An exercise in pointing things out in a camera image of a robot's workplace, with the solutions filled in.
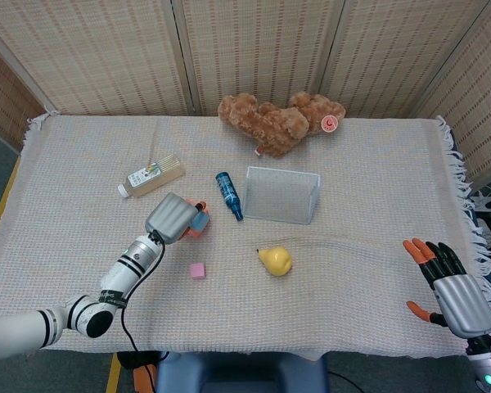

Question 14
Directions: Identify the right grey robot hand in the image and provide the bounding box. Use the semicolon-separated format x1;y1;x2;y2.
403;237;491;340

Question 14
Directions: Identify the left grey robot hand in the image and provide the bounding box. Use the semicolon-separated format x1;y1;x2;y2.
144;192;209;246

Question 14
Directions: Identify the blue cube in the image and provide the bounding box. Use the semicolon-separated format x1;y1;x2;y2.
189;210;212;233

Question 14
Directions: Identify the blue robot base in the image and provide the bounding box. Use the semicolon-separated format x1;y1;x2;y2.
155;350;329;393

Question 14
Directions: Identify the orange and blue block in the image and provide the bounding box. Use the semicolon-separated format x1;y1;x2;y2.
178;197;211;239

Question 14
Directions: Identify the clear juice bottle white cap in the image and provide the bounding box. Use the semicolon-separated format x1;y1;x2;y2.
117;153;187;200

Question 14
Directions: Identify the blue spray bottle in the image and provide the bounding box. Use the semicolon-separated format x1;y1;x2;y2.
214;171;246;223

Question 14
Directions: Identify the white star-shaped stand base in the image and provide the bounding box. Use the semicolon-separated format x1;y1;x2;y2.
469;186;491;215

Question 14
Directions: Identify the light blue mesh basket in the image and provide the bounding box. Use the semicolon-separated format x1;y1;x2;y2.
241;165;322;227

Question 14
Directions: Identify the beige woven tablecloth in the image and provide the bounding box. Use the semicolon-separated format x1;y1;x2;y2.
0;111;491;361

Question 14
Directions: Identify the yellow toy pear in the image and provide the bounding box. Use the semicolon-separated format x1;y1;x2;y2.
256;246;294;278

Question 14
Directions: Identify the brown teddy bear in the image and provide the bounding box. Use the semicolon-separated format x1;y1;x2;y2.
217;92;347;159

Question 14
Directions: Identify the orange box under table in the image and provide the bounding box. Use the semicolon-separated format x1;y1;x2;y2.
132;365;157;393

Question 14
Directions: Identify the woven folding screen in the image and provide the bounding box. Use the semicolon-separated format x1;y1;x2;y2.
0;0;491;192

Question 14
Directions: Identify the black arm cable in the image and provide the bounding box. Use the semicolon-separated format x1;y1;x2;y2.
119;229;167;393

